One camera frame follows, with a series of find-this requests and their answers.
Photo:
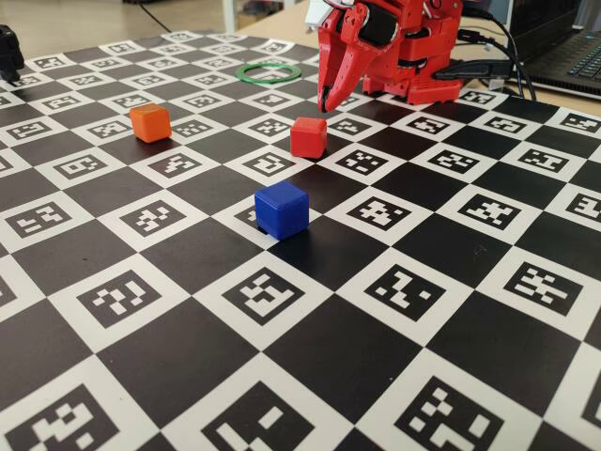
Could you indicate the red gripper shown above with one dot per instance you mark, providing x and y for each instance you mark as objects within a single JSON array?
[{"x": 339, "y": 61}]

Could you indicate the red cube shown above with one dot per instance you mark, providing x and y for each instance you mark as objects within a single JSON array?
[{"x": 307, "y": 138}]

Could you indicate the blue cube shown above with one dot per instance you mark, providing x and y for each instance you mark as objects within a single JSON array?
[{"x": 282, "y": 211}]

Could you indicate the orange cube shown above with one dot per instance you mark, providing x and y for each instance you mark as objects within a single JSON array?
[{"x": 150, "y": 123}]

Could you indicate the red robot arm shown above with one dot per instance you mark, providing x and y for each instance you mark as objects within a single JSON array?
[{"x": 422, "y": 51}]

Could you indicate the white table leg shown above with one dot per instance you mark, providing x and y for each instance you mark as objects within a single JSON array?
[{"x": 232, "y": 14}]

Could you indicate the black laptop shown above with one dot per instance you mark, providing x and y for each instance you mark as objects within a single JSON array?
[{"x": 554, "y": 28}]

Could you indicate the black white marker board mat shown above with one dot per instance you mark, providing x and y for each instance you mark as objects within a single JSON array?
[{"x": 188, "y": 329}]

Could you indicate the black tripod head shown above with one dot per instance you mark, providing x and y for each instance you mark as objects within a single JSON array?
[{"x": 9, "y": 56}]

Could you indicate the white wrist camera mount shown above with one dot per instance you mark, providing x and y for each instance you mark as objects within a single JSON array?
[{"x": 313, "y": 14}]

